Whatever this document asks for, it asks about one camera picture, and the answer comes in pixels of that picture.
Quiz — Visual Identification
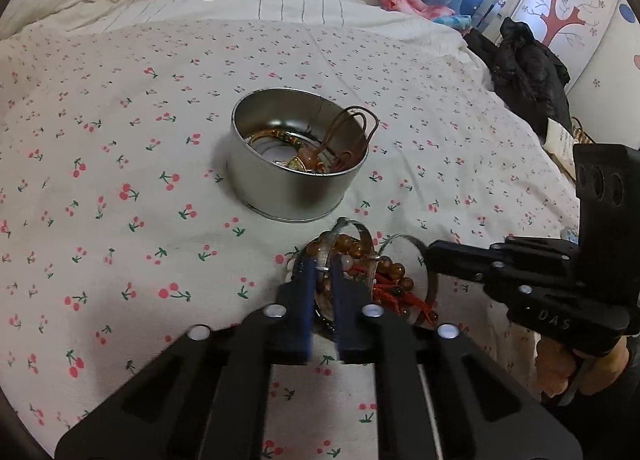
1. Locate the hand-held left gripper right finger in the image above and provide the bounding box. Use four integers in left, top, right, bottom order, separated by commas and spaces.
332, 256, 583, 460

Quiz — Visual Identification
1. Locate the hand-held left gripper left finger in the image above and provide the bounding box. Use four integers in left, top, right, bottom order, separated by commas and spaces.
55, 256, 316, 460

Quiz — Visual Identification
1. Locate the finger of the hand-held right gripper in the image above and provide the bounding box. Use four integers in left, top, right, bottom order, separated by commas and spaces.
427, 236, 582, 272
429, 261, 587, 312

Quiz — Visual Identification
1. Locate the silver metal bangle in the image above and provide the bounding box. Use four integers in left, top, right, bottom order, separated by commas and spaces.
306, 218, 377, 291
376, 234, 442, 330

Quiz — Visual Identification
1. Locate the amber bead bracelet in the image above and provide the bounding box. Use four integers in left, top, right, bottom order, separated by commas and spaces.
306, 234, 417, 293

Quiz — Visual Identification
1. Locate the round silver metal tin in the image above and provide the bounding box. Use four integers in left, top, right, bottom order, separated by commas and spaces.
226, 88, 372, 224

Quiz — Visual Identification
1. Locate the person's right hand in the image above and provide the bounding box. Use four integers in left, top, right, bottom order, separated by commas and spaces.
535, 335, 634, 407

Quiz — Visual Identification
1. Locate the white paper bag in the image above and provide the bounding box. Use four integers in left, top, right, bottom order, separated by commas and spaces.
544, 116, 597, 177

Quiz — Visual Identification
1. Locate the black jacket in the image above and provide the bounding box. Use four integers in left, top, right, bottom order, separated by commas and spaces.
464, 16, 574, 142

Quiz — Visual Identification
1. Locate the light blue cloth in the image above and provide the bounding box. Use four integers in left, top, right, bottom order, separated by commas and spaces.
432, 14, 472, 32

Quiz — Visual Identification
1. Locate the cherry print bedsheet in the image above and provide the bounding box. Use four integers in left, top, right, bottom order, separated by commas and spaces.
0, 20, 587, 460

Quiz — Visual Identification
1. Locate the white wardrobe with tree decal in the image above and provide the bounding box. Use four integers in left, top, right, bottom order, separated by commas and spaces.
495, 0, 640, 133

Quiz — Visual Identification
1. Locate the white striped quilt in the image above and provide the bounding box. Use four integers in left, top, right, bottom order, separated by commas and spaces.
0, 0, 473, 57

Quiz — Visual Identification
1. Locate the brown cord necklace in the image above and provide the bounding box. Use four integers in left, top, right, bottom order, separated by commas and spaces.
312, 107, 380, 176

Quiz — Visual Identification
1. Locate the green gold beaded bracelet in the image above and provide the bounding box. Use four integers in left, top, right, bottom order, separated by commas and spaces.
247, 126, 312, 150

